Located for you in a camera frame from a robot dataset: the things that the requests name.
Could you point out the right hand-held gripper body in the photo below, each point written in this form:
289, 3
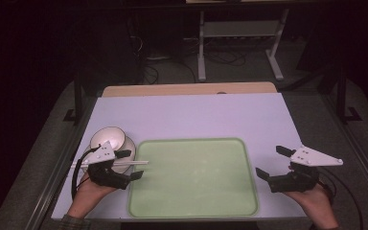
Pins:
295, 182

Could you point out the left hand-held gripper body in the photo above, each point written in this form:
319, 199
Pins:
103, 177

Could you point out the pale green tray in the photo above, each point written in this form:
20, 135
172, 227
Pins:
191, 179

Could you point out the person's left hand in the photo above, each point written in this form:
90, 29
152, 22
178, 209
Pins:
84, 198

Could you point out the person's right hand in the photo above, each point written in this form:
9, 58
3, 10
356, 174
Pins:
316, 204

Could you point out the white ribbed plate dark rim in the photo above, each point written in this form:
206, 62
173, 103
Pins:
130, 145

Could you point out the white bowl dark rim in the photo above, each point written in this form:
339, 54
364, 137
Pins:
108, 136

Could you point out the light wooden table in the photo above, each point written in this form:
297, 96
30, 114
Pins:
188, 88

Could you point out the white metal stand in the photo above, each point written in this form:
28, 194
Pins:
236, 29

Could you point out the grey metal frame rail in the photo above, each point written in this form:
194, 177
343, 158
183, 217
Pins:
361, 159
54, 179

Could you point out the black metal post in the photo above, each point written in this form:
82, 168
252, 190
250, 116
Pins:
78, 96
341, 96

